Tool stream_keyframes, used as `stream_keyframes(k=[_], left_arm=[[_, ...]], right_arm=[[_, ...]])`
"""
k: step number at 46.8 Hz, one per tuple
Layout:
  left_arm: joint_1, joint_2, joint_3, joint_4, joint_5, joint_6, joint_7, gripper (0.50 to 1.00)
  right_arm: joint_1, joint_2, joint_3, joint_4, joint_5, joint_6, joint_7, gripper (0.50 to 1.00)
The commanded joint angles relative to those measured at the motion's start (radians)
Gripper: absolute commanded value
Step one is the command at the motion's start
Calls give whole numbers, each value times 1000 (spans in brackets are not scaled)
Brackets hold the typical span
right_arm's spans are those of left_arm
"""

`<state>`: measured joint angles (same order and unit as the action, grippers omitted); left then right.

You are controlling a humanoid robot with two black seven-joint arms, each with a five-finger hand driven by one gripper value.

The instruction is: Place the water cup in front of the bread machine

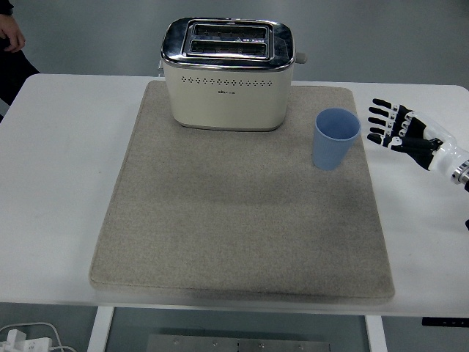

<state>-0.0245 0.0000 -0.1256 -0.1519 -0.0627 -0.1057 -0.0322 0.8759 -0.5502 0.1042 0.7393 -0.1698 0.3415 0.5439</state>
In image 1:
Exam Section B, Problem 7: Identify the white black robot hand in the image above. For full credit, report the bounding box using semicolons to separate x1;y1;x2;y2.
367;97;465;173

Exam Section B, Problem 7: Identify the blue ribbed plastic cup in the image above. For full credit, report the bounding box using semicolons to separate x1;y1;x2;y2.
311;108;362;172

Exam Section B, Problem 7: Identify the black table control box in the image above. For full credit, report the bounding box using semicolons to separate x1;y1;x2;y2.
421;317;469;327

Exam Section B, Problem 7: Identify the white table leg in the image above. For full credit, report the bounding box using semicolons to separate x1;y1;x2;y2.
364;314;388;352
86;306;115;352

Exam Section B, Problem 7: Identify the cream and chrome toaster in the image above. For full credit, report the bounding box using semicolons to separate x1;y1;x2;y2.
158;16;309;133

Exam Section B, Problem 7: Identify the beige fabric mat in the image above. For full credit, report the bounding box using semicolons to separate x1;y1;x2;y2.
89;80;396;306

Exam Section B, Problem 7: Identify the grey metal plate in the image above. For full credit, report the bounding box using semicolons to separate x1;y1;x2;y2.
146;334;333;352

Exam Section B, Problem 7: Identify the person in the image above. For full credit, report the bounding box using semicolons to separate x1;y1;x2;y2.
0;0;40;122

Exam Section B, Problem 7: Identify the person's hand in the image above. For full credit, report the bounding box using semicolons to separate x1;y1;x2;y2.
0;16;26;54

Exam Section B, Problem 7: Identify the white power strip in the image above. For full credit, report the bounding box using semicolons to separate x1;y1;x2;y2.
0;329;52;352

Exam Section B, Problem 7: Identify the white power cable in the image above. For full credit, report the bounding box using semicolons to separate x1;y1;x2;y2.
0;321;76;352

